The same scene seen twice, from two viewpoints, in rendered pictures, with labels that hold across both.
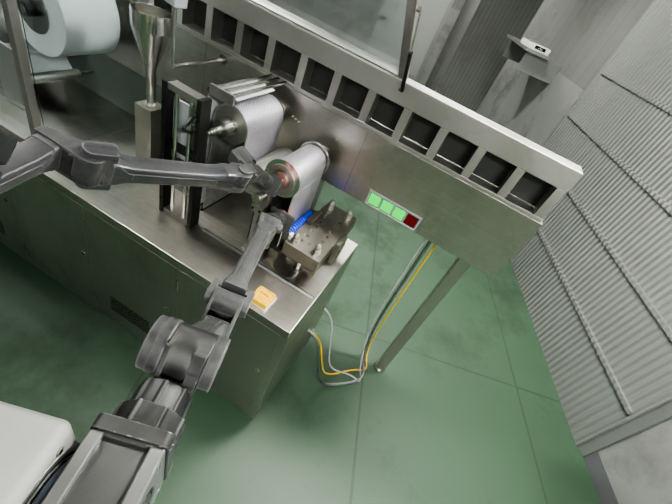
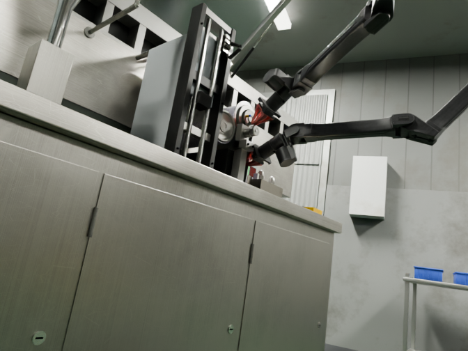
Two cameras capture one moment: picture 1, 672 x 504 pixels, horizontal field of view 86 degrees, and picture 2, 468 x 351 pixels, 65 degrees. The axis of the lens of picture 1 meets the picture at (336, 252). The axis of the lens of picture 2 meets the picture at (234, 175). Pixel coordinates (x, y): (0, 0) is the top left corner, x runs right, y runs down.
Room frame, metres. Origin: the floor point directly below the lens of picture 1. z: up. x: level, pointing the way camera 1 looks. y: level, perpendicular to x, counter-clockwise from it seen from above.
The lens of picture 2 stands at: (0.40, 1.47, 0.68)
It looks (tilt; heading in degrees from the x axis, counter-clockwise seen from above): 13 degrees up; 302
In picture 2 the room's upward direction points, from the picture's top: 9 degrees clockwise
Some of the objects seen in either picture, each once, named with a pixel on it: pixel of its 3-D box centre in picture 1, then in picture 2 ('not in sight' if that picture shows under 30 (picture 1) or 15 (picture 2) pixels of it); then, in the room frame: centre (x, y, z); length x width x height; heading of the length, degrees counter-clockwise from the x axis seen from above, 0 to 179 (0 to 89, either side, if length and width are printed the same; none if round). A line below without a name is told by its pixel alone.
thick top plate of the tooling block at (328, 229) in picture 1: (322, 234); (235, 191); (1.25, 0.09, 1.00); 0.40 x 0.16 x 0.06; 170
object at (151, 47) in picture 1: (151, 101); (53, 47); (1.35, 0.98, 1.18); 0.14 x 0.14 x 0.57
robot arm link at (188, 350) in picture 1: (185, 362); not in sight; (0.24, 0.13, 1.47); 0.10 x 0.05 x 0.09; 8
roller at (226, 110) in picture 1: (251, 118); not in sight; (1.30, 0.52, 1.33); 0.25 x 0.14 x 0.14; 170
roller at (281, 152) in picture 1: (269, 170); (200, 129); (1.27, 0.39, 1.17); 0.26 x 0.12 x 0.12; 170
